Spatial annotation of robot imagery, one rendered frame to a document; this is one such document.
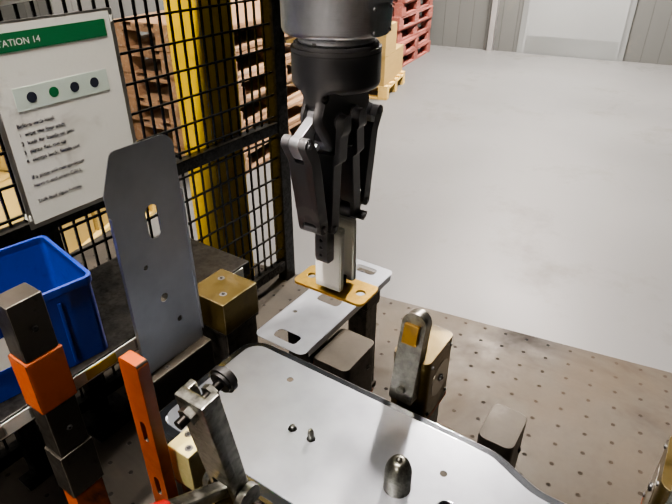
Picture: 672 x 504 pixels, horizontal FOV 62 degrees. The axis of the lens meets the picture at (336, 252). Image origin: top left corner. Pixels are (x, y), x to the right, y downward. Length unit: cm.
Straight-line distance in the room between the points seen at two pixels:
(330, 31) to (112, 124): 68
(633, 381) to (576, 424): 21
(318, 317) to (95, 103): 51
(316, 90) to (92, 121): 63
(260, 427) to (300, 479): 10
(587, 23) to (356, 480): 792
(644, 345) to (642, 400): 140
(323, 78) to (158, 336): 52
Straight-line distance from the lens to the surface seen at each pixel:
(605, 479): 120
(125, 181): 74
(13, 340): 76
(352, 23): 44
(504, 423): 82
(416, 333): 76
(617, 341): 275
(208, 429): 53
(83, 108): 103
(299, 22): 45
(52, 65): 99
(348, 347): 92
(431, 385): 84
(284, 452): 75
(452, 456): 76
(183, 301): 87
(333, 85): 46
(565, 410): 130
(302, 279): 59
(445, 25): 873
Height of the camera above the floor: 158
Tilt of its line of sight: 31 degrees down
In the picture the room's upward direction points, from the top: straight up
